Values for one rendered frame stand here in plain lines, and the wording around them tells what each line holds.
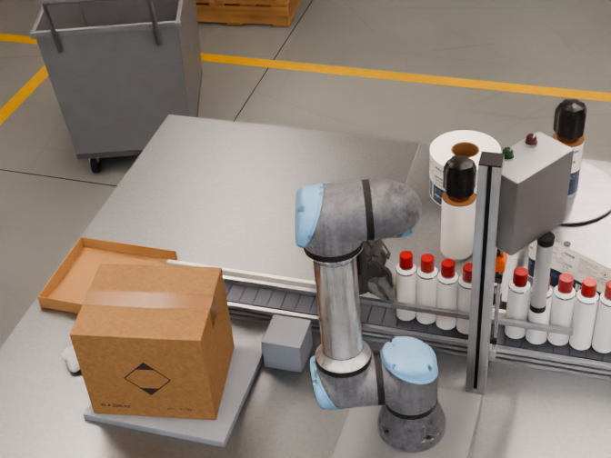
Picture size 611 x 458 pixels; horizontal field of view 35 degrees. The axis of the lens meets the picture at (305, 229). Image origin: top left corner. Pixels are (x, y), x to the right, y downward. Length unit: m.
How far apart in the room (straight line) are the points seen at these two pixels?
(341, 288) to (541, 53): 3.64
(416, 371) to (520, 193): 0.42
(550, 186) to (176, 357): 0.88
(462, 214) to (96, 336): 0.98
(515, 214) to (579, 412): 0.59
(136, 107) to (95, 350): 2.27
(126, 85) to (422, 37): 1.90
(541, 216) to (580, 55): 3.38
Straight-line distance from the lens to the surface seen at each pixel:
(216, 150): 3.19
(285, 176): 3.03
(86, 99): 4.37
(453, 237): 2.57
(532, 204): 1.99
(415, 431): 2.13
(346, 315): 1.92
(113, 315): 2.22
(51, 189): 4.64
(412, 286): 2.38
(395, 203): 1.79
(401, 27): 5.61
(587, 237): 2.74
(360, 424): 2.22
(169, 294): 2.24
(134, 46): 4.18
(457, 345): 2.43
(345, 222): 1.78
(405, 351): 2.05
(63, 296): 2.75
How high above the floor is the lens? 2.62
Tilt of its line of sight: 39 degrees down
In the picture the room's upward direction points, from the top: 5 degrees counter-clockwise
